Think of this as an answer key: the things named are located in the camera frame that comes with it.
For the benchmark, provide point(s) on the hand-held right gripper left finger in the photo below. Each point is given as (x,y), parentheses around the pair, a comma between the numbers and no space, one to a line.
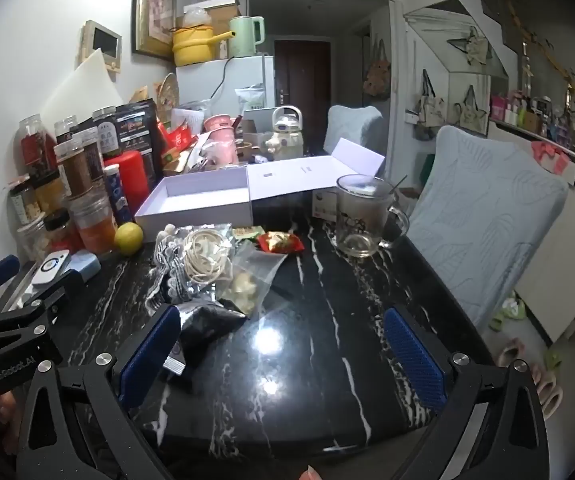
(150,355)

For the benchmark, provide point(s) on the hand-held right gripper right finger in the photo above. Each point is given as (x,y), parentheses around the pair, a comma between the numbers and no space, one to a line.
(412,360)

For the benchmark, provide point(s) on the beige scrunchie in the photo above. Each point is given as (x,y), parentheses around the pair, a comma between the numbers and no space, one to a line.
(166,231)

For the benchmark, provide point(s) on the white gift box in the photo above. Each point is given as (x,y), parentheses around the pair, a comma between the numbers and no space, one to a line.
(192,212)

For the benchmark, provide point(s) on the green snack packet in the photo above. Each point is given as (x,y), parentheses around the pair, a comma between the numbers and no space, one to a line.
(246,233)

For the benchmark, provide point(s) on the red snack packet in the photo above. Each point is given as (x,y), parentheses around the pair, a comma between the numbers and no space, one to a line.
(280,242)

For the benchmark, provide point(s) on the white remote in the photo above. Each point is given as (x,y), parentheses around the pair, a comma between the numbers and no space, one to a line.
(52,267)

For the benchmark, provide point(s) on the light blue box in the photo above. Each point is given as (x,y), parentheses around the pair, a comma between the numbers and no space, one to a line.
(85,265)

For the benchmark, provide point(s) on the yellow lemon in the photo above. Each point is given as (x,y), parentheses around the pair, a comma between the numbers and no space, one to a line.
(128,239)

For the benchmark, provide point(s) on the pink slipper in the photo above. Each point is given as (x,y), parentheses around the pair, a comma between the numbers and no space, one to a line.
(550,390)
(513,352)

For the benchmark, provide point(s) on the blue tablet tube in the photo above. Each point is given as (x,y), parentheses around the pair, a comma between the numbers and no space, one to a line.
(120,200)

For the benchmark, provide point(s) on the green slipper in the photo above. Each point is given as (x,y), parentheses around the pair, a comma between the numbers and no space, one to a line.
(510,315)

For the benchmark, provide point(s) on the cluster of clear food jars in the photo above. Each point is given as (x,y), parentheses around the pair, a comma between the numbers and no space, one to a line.
(75,170)

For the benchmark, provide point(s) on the red plastic container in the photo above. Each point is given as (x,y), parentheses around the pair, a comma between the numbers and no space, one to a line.
(137,180)

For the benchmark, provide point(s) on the clear glass mug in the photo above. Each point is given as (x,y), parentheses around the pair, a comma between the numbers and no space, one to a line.
(362,220)

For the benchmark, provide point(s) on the chair with pale blue cover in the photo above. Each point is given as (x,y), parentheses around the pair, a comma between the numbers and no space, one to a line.
(477,210)
(352,125)

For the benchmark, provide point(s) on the black snack pouch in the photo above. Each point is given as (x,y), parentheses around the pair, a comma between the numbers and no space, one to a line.
(135,125)

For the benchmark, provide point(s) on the white counter cabinet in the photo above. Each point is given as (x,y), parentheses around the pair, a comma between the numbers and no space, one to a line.
(557,260)

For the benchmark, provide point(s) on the thin stirring stick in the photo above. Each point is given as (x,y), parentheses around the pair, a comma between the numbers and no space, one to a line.
(398,184)

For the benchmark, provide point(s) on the white medicine box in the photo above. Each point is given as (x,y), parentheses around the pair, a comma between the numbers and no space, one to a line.
(323,205)

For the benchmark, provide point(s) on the red paper packet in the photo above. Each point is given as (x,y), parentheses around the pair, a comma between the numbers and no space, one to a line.
(180,137)

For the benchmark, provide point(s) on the green bag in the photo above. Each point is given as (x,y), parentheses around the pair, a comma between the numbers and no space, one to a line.
(427,170)

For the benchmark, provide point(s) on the white foam board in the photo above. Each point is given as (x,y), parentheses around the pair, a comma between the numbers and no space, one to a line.
(87,90)

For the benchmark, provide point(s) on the white paper sheet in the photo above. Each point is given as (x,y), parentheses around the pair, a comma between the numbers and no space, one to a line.
(190,117)

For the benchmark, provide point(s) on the pink plastic cup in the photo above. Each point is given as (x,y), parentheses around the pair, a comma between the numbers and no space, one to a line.
(220,140)

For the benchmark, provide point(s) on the woven round fan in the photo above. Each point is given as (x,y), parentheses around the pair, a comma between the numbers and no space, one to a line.
(167,92)

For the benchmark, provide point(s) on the brown mug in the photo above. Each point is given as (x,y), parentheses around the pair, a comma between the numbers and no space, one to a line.
(243,152)

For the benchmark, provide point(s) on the pink cloth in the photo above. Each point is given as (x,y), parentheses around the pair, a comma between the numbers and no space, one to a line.
(550,157)

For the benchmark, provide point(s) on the beige tote bag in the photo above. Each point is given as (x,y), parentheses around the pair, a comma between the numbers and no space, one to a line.
(472,112)
(427,110)

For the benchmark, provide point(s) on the grey cardboard box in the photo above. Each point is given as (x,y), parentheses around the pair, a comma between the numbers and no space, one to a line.
(260,120)

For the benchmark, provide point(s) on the cream robot-shaped kettle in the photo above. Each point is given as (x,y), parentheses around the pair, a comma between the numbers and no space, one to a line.
(285,135)

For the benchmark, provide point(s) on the green white pouch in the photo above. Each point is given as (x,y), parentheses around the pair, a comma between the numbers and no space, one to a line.
(250,97)

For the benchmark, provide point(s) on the yellow pot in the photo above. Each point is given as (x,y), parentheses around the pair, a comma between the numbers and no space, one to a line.
(192,50)

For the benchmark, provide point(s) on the row of cosmetic bottles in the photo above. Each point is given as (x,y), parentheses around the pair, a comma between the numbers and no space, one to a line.
(542,120)

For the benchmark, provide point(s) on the white fridge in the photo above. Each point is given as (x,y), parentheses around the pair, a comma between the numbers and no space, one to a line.
(247,75)

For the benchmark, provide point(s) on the brown tote bag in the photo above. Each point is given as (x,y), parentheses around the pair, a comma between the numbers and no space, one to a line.
(377,77)

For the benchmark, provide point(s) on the gold framed picture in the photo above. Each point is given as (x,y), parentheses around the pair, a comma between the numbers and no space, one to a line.
(155,10)

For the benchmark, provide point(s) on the brown door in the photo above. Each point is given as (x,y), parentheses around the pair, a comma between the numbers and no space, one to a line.
(302,85)

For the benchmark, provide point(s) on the white plastic bag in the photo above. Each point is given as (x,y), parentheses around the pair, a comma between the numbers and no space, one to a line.
(196,17)

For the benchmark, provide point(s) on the pale green kettle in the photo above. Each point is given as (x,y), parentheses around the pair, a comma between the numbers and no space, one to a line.
(242,37)

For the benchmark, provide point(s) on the brown cardboard box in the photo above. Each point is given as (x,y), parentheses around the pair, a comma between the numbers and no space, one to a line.
(225,12)

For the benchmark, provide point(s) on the star-shaped bag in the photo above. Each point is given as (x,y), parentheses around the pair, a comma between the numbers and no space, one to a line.
(472,47)

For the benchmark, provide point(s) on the white wall switch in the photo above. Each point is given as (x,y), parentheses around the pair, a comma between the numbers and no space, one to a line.
(412,117)

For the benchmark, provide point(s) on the wall intercom panel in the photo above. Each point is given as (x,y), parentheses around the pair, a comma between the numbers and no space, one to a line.
(105,40)

